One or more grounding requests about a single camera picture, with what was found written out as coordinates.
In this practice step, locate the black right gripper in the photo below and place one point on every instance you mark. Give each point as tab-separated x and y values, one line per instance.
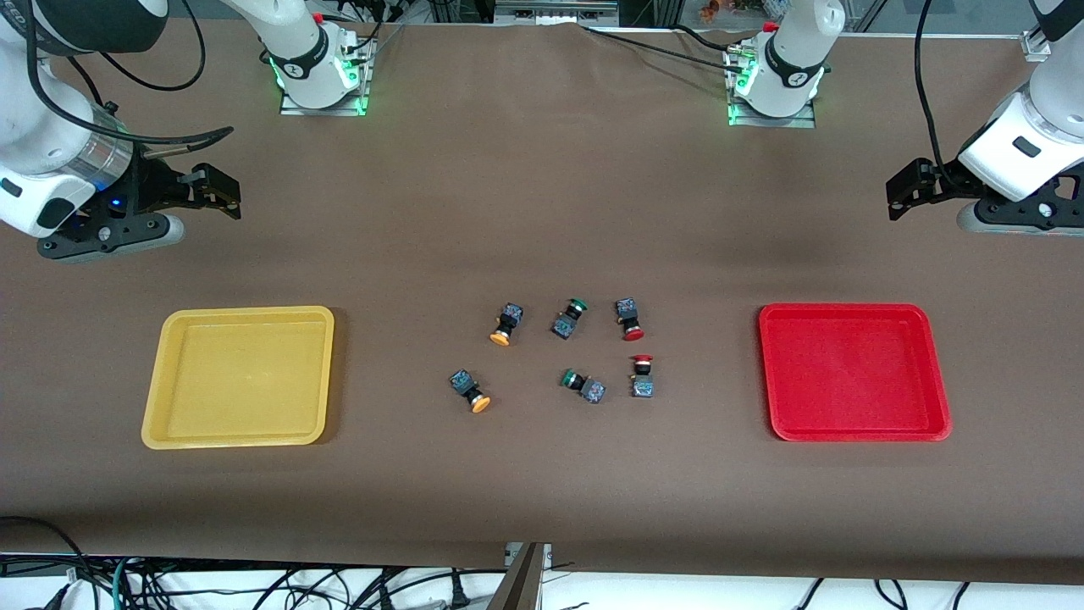
151	188

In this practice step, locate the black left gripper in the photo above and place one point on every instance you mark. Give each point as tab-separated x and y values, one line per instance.
950	181

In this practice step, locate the red push button switch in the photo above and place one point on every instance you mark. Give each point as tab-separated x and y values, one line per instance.
642	377
629	318

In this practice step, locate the yellow push button switch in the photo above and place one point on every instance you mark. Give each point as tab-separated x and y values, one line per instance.
468	390
506	324

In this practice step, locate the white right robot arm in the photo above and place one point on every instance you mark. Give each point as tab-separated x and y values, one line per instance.
42	119

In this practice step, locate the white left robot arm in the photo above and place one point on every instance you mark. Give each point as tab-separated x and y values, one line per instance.
1059	93

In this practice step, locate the yellow plastic tray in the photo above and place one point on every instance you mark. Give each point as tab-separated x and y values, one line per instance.
237	381

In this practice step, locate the red plastic tray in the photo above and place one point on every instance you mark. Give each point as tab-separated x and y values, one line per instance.
855	373

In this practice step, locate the small orange object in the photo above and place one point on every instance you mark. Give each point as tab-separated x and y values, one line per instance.
720	8

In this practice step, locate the brown table cover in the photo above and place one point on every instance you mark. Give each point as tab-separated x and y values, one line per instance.
542	212

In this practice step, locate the black power plug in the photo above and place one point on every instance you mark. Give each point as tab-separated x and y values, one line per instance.
457	593

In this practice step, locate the dark table leg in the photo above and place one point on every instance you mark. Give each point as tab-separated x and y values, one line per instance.
518	585

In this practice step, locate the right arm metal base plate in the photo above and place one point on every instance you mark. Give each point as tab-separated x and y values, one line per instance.
326	110

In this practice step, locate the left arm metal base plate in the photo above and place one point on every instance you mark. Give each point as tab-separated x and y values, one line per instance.
775	123

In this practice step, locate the aluminium corner bracket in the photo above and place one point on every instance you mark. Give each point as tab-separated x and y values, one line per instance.
1035	44

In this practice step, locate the green push button switch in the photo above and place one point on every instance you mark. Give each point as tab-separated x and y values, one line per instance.
567	320
584	386

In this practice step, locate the aluminium frame profile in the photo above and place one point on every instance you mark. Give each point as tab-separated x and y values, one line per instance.
555	10

